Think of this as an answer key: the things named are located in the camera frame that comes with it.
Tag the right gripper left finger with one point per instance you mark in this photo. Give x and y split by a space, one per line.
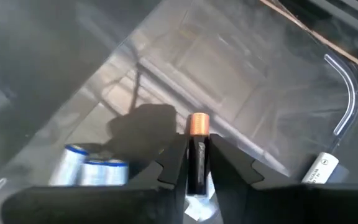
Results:
89 205

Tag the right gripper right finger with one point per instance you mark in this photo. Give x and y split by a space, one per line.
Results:
291 205

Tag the black copper Duracell battery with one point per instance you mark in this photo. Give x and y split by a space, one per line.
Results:
199 124

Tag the clear plastic bin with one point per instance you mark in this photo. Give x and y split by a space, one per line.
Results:
228 77

